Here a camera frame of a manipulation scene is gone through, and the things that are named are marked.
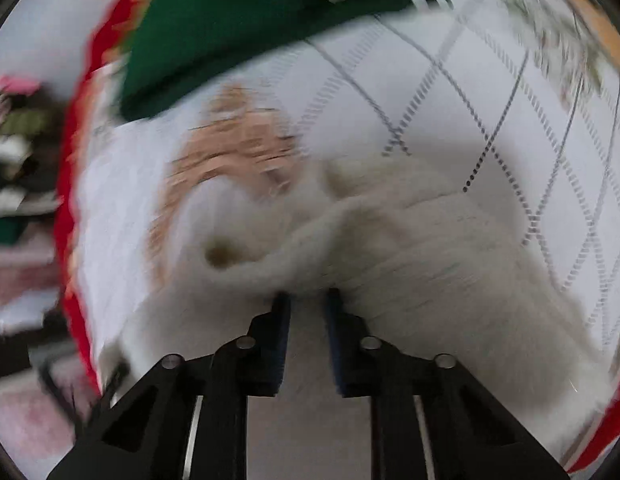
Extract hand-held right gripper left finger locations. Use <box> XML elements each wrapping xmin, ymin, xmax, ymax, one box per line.
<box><xmin>46</xmin><ymin>292</ymin><xmax>292</xmax><ymax>480</ymax></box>

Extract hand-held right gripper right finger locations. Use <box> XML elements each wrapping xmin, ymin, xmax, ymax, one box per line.
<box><xmin>325</xmin><ymin>288</ymin><xmax>571</xmax><ymax>480</ymax></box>

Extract white knit cardigan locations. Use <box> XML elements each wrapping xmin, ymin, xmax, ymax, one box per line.
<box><xmin>97</xmin><ymin>152</ymin><xmax>616</xmax><ymax>480</ymax></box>

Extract red floral blanket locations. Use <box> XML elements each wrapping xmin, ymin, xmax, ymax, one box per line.
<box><xmin>54</xmin><ymin>0</ymin><xmax>620</xmax><ymax>476</ymax></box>

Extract white diamond-pattern cloth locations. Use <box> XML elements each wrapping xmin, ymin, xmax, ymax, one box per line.
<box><xmin>74</xmin><ymin>5</ymin><xmax>620</xmax><ymax>461</ymax></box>

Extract dark green garment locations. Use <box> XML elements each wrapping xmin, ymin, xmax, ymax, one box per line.
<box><xmin>0</xmin><ymin>217</ymin><xmax>28</xmax><ymax>247</ymax></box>

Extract green pants with white stripes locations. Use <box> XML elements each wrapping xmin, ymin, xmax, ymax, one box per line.
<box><xmin>118</xmin><ymin>0</ymin><xmax>453</xmax><ymax>122</ymax></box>

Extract white puffer vest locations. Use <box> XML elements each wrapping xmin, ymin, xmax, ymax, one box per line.
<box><xmin>0</xmin><ymin>137</ymin><xmax>35</xmax><ymax>171</ymax></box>

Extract olive puffer jacket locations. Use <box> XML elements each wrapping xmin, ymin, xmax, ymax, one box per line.
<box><xmin>0</xmin><ymin>107</ymin><xmax>55</xmax><ymax>136</ymax></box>

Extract pink jacket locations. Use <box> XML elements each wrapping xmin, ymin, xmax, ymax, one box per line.
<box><xmin>0</xmin><ymin>75</ymin><xmax>40</xmax><ymax>106</ymax></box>

